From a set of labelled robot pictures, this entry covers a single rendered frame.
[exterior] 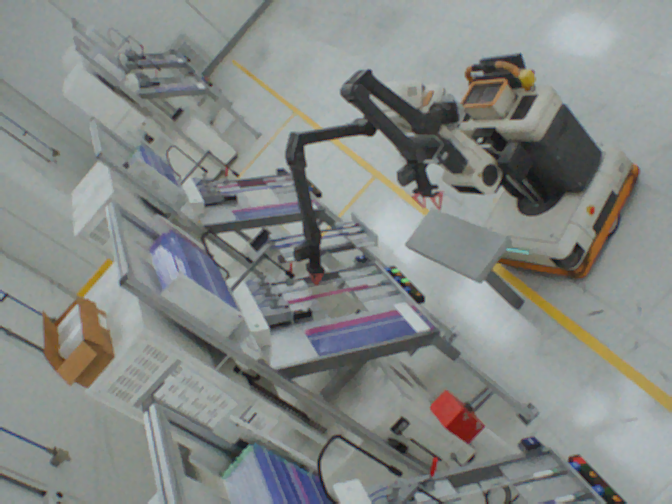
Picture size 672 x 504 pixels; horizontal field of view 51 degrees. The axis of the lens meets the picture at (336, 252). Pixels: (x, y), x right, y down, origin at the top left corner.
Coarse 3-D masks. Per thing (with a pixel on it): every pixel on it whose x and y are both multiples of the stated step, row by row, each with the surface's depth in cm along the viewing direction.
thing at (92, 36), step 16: (80, 32) 787; (96, 32) 836; (112, 48) 818; (128, 48) 870; (64, 64) 801; (128, 64) 821; (144, 64) 827; (160, 64) 833; (176, 64) 839; (160, 112) 855; (144, 128) 856; (160, 128) 862
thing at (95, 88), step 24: (96, 48) 732; (72, 72) 721; (96, 72) 719; (120, 72) 694; (192, 72) 775; (72, 96) 678; (96, 96) 685; (120, 96) 704; (144, 96) 700; (168, 96) 708; (216, 96) 720; (120, 120) 702; (144, 120) 710; (168, 120) 716; (192, 120) 732; (240, 120) 740; (168, 144) 742; (192, 144) 732; (216, 144) 744; (216, 168) 755
